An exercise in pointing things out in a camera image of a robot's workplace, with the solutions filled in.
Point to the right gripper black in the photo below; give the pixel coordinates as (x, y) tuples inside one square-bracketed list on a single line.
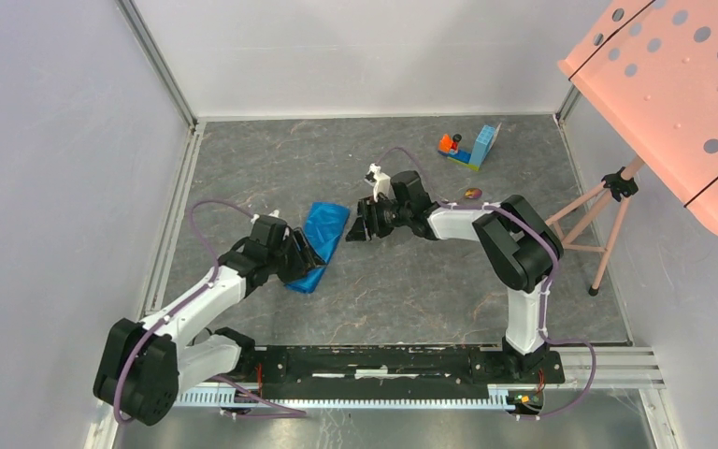
[(369, 210)]

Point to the blue cloth napkin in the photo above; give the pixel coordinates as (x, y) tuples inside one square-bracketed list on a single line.
[(323, 228)]

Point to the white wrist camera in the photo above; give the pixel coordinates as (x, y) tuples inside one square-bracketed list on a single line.
[(256, 216), (379, 181)]

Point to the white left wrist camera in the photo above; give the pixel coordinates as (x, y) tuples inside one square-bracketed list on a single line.
[(256, 216)]

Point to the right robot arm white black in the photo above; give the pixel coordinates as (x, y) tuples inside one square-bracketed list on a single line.
[(523, 251)]

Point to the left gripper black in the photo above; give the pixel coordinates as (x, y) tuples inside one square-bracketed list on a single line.
[(305, 246)]

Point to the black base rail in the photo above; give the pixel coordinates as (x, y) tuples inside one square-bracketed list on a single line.
[(392, 377)]

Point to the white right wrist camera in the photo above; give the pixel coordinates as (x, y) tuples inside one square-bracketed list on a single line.
[(379, 181)]

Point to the toy brick set colourful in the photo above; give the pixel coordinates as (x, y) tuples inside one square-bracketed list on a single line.
[(450, 147)]

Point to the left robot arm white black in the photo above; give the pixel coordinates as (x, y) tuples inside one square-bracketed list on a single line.
[(146, 364)]

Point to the pink perforated music stand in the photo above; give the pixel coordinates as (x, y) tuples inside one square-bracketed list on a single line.
[(650, 70)]

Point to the iridescent spoon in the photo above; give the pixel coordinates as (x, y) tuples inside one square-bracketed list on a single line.
[(473, 193)]

